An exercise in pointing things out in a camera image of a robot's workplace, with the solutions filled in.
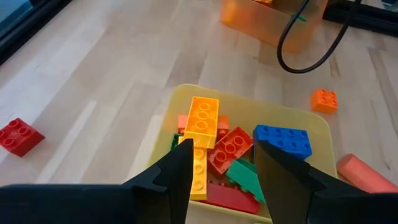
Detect orange translucent plastic bin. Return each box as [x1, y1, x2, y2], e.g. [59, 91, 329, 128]
[220, 0, 329, 54]

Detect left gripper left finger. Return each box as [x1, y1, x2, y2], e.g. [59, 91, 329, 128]
[0, 138, 195, 224]

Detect blue two-by-four brick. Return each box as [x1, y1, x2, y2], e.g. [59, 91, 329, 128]
[252, 124, 313, 161]

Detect right gripper black cable loop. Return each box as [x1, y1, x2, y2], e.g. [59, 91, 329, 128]
[276, 0, 363, 75]

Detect orange two-by-four brick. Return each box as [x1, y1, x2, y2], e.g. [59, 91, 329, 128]
[183, 96, 220, 149]

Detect salmon cylinder block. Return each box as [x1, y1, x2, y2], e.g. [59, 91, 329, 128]
[336, 152, 398, 194]

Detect red two-by-four brick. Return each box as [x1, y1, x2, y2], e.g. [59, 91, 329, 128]
[200, 182, 261, 215]

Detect red two-by-two brick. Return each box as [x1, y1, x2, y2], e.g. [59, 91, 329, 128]
[0, 117, 46, 158]

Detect orange-red two-by-two brick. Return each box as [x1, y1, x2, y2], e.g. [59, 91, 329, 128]
[310, 88, 339, 115]

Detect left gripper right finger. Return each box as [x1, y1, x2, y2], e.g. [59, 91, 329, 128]
[254, 139, 398, 224]

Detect yellow translucent plastic bin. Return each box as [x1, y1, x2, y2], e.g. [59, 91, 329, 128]
[147, 83, 339, 224]

